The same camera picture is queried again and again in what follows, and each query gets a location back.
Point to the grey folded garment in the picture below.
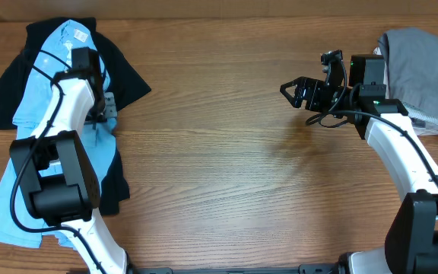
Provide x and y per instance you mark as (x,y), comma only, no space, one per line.
(408,39)

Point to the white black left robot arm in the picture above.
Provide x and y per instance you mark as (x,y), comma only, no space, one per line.
(54,173)

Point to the black t-shirt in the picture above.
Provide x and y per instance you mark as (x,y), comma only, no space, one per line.
(125,83)

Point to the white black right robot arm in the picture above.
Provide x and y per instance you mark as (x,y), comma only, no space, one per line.
(356,94)

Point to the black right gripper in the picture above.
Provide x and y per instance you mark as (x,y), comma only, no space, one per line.
(313,86)

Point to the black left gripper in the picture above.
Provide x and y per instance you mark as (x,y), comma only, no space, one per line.
(112,108)

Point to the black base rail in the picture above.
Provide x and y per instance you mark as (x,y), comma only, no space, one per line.
(234,270)

